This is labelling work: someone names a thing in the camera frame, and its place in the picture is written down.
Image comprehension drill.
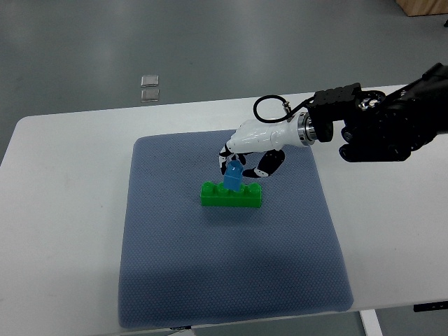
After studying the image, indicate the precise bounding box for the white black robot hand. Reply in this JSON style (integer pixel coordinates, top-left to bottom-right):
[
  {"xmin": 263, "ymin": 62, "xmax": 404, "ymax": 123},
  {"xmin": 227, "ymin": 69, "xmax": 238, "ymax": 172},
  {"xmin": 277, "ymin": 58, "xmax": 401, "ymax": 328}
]
[{"xmin": 218, "ymin": 113, "xmax": 315, "ymax": 179}]

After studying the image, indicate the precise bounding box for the small blue block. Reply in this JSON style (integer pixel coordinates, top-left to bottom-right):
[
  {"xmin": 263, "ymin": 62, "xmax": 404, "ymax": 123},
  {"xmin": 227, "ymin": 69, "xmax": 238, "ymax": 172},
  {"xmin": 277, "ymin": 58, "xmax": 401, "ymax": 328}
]
[{"xmin": 223, "ymin": 160, "xmax": 243, "ymax": 192}]

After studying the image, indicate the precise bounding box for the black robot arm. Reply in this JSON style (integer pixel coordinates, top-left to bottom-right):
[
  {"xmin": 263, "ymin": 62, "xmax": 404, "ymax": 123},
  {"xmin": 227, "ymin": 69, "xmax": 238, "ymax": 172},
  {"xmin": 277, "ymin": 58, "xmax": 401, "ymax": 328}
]
[{"xmin": 301, "ymin": 63, "xmax": 447, "ymax": 162}]

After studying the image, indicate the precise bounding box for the long green block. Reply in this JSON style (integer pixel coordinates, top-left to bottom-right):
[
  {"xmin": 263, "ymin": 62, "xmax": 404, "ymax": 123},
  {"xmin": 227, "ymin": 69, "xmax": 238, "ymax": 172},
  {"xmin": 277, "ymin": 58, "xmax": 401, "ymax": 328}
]
[{"xmin": 200, "ymin": 181, "xmax": 262, "ymax": 208}]

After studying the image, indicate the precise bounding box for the lower metal floor plate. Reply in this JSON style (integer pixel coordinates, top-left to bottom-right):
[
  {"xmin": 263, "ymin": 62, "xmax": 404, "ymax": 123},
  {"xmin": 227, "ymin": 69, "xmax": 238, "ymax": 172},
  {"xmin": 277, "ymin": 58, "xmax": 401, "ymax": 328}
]
[{"xmin": 141, "ymin": 88, "xmax": 160, "ymax": 102}]

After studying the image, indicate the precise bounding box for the metal floor plate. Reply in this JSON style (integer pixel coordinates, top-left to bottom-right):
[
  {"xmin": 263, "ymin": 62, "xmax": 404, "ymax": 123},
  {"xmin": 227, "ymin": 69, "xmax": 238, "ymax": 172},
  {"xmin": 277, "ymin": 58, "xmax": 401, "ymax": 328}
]
[
  {"xmin": 141, "ymin": 88, "xmax": 160, "ymax": 102},
  {"xmin": 141, "ymin": 74, "xmax": 159, "ymax": 88}
]

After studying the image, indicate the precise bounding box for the upper metal floor plate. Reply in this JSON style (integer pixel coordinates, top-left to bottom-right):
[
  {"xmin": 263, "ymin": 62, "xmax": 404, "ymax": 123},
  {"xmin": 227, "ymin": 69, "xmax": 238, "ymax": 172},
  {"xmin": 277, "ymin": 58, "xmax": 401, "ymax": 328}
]
[{"xmin": 141, "ymin": 74, "xmax": 159, "ymax": 88}]

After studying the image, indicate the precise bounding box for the blue-grey textured mat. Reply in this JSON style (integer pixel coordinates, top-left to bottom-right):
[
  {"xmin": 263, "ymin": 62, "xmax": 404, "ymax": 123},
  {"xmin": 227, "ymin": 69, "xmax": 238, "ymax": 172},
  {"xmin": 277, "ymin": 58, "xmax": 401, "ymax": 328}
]
[{"xmin": 118, "ymin": 131, "xmax": 354, "ymax": 328}]

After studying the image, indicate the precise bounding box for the wooden box corner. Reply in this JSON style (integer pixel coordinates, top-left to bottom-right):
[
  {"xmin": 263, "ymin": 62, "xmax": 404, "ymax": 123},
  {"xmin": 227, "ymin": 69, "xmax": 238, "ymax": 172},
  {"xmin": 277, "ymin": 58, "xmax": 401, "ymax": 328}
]
[{"xmin": 395, "ymin": 0, "xmax": 447, "ymax": 17}]

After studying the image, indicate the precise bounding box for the white table leg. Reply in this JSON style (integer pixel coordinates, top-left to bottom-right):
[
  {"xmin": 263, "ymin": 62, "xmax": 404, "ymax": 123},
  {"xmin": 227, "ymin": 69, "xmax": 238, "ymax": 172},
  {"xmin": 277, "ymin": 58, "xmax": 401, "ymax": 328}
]
[{"xmin": 359, "ymin": 309, "xmax": 383, "ymax": 336}]

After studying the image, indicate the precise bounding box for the black table control panel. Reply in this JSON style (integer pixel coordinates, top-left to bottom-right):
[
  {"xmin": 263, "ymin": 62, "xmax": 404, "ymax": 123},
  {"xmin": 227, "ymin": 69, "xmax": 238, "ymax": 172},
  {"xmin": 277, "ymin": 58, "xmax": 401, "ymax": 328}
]
[{"xmin": 413, "ymin": 301, "xmax": 448, "ymax": 313}]

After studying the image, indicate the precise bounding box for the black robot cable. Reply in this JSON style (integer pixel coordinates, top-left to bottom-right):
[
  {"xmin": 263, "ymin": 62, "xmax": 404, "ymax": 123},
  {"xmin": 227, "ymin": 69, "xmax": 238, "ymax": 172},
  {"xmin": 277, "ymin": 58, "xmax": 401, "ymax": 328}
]
[{"xmin": 253, "ymin": 94, "xmax": 316, "ymax": 124}]

